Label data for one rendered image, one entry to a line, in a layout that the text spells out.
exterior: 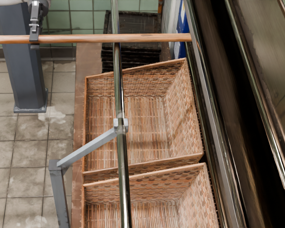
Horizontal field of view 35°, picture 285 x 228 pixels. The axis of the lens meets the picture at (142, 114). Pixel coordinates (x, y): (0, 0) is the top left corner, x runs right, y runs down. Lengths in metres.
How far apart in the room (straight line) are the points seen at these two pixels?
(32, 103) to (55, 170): 1.43
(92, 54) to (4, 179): 0.88
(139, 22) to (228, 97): 1.21
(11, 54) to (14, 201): 0.82
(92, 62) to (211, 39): 1.20
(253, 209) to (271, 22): 0.48
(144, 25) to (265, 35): 1.19
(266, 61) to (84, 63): 1.45
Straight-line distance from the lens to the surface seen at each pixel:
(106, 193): 1.86
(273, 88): 1.13
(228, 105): 1.19
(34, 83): 2.85
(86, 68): 2.44
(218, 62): 1.30
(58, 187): 1.68
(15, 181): 2.73
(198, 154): 1.77
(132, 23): 2.34
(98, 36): 1.66
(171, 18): 2.65
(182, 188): 1.87
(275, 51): 1.17
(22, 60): 2.73
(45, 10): 1.81
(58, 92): 3.13
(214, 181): 1.59
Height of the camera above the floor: 2.26
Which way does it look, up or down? 49 degrees down
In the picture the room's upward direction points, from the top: 5 degrees clockwise
